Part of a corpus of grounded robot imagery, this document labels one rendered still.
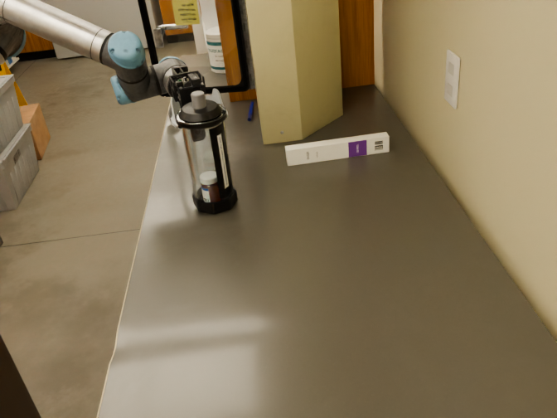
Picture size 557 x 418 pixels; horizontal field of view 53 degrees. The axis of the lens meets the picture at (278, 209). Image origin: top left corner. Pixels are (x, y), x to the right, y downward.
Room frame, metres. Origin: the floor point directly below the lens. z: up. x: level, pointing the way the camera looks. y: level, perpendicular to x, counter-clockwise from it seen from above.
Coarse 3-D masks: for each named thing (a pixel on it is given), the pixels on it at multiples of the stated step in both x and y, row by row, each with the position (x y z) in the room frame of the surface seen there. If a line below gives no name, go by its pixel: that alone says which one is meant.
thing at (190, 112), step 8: (192, 96) 1.10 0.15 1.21; (200, 96) 1.10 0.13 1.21; (192, 104) 1.11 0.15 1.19; (200, 104) 1.10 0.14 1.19; (208, 104) 1.12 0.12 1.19; (216, 104) 1.12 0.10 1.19; (184, 112) 1.10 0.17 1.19; (192, 112) 1.09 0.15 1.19; (200, 112) 1.09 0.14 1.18; (208, 112) 1.08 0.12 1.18; (216, 112) 1.09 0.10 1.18; (192, 120) 1.07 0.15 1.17; (200, 120) 1.07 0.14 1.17
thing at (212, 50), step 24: (168, 0) 1.76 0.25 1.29; (192, 0) 1.75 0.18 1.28; (216, 0) 1.74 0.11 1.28; (168, 24) 1.76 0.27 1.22; (192, 24) 1.75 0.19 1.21; (216, 24) 1.74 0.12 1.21; (168, 48) 1.76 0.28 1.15; (192, 48) 1.75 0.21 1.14; (216, 48) 1.74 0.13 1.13; (216, 72) 1.75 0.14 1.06
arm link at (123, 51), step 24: (0, 0) 1.35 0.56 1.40; (24, 0) 1.35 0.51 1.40; (24, 24) 1.33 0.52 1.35; (48, 24) 1.31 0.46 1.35; (72, 24) 1.31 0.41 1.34; (72, 48) 1.30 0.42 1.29; (96, 48) 1.27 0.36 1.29; (120, 48) 1.25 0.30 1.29; (120, 72) 1.27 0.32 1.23; (144, 72) 1.30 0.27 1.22
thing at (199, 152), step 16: (224, 112) 1.11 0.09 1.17; (208, 128) 1.07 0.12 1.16; (224, 128) 1.11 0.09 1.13; (192, 144) 1.08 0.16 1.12; (208, 144) 1.07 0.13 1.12; (192, 160) 1.09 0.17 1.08; (208, 160) 1.08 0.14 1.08; (192, 176) 1.10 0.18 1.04; (208, 176) 1.08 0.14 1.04; (208, 192) 1.08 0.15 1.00
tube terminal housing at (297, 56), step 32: (256, 0) 1.42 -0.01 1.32; (288, 0) 1.43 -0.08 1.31; (320, 0) 1.51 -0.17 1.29; (256, 32) 1.42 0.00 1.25; (288, 32) 1.43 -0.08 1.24; (320, 32) 1.51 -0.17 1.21; (256, 64) 1.42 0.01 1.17; (288, 64) 1.43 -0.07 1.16; (320, 64) 1.50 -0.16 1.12; (288, 96) 1.43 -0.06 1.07; (320, 96) 1.49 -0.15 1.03; (288, 128) 1.43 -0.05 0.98; (320, 128) 1.49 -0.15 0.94
